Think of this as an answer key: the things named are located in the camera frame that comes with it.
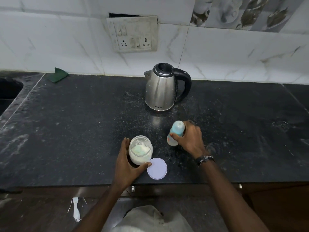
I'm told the person's left hand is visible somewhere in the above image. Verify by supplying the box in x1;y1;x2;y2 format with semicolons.
112;138;152;191

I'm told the person's right hand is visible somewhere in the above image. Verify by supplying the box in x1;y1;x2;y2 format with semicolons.
170;121;209;159

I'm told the baby bottle with blue band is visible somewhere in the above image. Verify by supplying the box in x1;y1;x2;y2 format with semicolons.
167;121;185;147

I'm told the clear jar of white powder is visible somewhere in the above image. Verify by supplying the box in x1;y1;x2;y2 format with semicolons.
128;136;153;166

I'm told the person's left forearm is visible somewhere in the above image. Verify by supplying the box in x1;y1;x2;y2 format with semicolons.
73;184;126;232

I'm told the person's right forearm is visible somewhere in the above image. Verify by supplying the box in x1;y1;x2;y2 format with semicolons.
199;160;270;232

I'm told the white round jar lid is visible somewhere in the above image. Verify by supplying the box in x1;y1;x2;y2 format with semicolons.
147;158;168;180

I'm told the black wristwatch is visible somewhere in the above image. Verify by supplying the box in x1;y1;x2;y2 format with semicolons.
195;155;215;166

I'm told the dark wooden cabinet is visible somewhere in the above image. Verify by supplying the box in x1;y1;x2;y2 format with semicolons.
0;182;309;232

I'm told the stainless steel electric kettle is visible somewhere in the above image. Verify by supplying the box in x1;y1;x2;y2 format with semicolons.
144;63;192;111

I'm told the white cloth bag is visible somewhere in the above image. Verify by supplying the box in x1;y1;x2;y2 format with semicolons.
112;205;194;232

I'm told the green scrub pad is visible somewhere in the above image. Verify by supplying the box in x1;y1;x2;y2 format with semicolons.
47;68;69;83

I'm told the black kitchen sink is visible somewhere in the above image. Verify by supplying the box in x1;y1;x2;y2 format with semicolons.
0;78;24;116

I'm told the white wall switch socket panel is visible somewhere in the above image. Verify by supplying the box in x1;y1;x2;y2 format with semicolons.
106;16;158;53

